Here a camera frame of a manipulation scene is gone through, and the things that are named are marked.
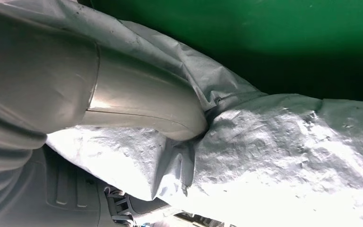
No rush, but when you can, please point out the green conveyor belt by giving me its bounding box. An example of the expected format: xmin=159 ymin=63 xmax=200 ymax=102
xmin=78 ymin=0 xmax=363 ymax=104

